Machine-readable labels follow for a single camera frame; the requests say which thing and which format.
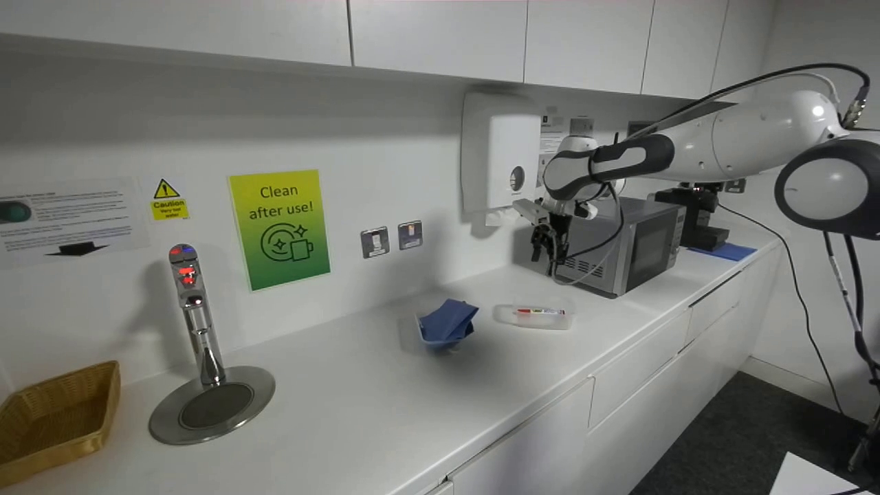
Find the yellow wicker basket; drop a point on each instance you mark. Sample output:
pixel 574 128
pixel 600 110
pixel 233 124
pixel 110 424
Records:
pixel 55 423

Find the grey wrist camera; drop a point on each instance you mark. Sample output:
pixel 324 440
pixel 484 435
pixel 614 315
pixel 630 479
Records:
pixel 530 209

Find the white information label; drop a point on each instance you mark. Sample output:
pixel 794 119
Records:
pixel 73 216

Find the green clean after use poster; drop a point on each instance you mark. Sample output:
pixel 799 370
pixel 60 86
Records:
pixel 280 230

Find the red and white marker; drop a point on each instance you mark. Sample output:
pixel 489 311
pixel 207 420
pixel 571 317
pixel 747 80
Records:
pixel 538 317

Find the white paper towel dispenser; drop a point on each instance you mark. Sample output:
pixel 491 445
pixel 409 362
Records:
pixel 498 146

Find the white lower cabinet door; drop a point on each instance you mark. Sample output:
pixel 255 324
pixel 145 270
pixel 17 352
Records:
pixel 523 449
pixel 643 440

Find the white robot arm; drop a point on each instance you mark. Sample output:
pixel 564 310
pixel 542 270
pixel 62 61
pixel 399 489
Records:
pixel 732 139

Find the blue cloth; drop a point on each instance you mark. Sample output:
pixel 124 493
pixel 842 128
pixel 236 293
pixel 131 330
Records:
pixel 729 251
pixel 446 326

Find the white cabinet door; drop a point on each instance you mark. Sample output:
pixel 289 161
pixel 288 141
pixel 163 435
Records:
pixel 684 44
pixel 440 38
pixel 643 440
pixel 743 44
pixel 588 42
pixel 182 28
pixel 523 449

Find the white cabinet drawer front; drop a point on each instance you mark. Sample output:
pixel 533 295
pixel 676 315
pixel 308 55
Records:
pixel 724 303
pixel 643 362

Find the chrome hot water tap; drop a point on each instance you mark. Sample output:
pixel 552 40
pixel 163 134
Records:
pixel 207 340

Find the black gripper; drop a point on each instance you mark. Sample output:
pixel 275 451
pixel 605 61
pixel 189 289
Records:
pixel 555 230

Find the white upper cabinet door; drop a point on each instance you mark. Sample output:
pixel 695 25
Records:
pixel 588 42
pixel 440 38
pixel 684 44
pixel 743 44
pixel 182 28

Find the silver microwave oven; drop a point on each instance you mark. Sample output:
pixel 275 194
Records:
pixel 643 248

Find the black coffee machine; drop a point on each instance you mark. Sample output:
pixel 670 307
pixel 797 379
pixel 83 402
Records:
pixel 698 216

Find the round metal drain tray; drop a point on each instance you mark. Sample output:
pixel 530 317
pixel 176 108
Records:
pixel 215 409

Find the yellow warning sticker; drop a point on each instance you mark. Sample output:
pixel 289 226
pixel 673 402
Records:
pixel 170 203

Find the white flat board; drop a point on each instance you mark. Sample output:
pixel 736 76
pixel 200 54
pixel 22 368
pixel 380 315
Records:
pixel 812 479

